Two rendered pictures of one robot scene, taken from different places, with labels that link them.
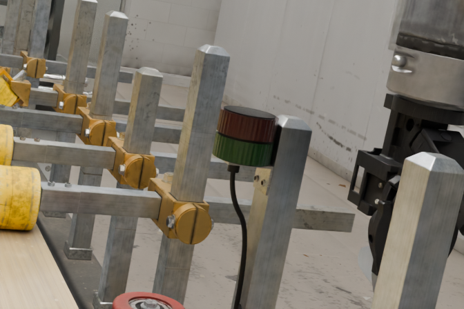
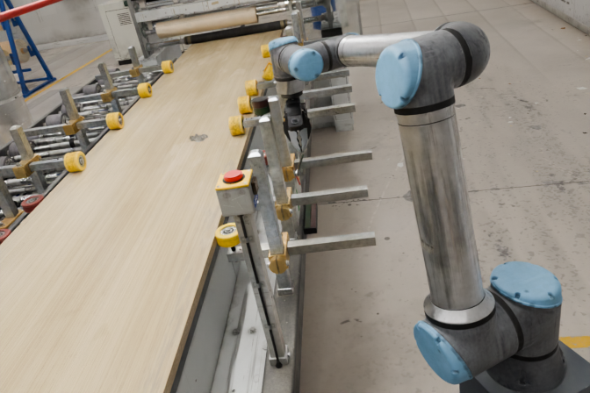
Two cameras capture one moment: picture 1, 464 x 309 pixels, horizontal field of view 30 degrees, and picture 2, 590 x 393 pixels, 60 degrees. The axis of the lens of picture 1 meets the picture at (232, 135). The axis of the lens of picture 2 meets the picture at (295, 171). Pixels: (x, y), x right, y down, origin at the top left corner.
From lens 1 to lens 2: 1.19 m
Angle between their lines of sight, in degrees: 34
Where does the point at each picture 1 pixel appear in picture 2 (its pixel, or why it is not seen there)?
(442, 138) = (291, 103)
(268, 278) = (282, 143)
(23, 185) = (235, 122)
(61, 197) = (249, 122)
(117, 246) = not seen: hidden behind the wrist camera
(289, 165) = (275, 110)
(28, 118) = (269, 84)
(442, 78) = (282, 88)
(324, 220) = (342, 110)
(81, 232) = not seen: hidden behind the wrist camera
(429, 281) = (271, 146)
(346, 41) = not seen: outside the picture
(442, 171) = (262, 121)
